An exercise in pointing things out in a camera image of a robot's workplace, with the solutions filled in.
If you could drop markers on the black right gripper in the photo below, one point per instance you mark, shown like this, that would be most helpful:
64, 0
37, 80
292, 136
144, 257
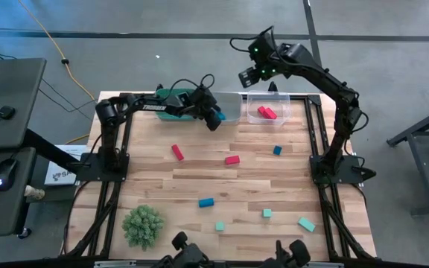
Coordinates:
248, 77

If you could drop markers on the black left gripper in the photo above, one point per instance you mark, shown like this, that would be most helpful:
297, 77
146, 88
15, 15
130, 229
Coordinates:
212, 123

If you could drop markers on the blue rectangular block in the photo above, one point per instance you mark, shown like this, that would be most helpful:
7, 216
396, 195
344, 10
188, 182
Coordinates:
221, 116

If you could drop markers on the red rectangular block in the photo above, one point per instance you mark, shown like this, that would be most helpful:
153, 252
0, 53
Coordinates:
177, 152
232, 160
261, 110

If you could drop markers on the long red block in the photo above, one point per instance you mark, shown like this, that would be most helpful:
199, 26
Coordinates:
271, 113

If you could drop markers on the blue cube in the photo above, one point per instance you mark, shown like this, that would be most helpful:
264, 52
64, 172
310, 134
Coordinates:
277, 150

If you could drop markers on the blue cylinder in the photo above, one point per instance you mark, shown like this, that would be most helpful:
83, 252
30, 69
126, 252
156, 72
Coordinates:
206, 202

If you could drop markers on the teal cube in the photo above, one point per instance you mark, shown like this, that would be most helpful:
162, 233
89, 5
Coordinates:
267, 213
219, 226

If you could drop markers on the long teal block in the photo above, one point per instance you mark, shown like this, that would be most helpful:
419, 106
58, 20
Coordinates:
306, 224

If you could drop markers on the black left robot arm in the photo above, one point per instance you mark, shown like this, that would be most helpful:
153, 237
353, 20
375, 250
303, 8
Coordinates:
151, 107

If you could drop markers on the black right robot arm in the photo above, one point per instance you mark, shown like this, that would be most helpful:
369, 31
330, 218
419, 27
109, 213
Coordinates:
326, 80

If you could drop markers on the grey plastic bin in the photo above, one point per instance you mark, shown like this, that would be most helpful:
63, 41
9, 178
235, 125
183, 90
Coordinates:
233, 108

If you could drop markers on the black clamp knob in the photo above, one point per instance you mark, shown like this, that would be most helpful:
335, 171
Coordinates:
272, 86
159, 88

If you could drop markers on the clear plastic bin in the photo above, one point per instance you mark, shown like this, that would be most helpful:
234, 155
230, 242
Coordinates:
281, 104

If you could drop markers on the green plastic bin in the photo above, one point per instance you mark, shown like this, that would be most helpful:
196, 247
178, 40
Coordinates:
173, 117

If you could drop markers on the green artificial plant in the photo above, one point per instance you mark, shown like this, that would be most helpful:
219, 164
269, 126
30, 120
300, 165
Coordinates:
142, 227

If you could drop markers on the white printed paper sheet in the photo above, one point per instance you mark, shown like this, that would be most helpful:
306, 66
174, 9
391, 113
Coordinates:
60, 176

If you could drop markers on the black desk bar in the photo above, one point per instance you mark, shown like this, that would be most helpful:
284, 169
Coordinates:
50, 150

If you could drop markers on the beige plug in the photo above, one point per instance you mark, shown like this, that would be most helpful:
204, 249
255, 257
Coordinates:
34, 192

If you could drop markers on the dark grey desk top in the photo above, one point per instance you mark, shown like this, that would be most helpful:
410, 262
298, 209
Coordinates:
6, 219
9, 85

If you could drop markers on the small black device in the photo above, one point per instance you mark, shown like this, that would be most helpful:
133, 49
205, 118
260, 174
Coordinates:
6, 112

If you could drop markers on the black computer mouse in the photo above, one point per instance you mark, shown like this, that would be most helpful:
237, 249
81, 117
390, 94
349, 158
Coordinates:
6, 173

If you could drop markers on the black desk caster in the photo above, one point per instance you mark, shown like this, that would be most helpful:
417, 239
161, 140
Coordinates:
24, 233

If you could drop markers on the black aluminium table frame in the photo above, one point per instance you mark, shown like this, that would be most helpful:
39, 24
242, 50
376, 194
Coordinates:
316, 99

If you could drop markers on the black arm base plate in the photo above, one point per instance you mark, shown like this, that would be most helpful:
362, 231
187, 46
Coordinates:
88, 173
350, 167

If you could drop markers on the silver bracket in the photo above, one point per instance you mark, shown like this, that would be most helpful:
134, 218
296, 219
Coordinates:
114, 264
330, 265

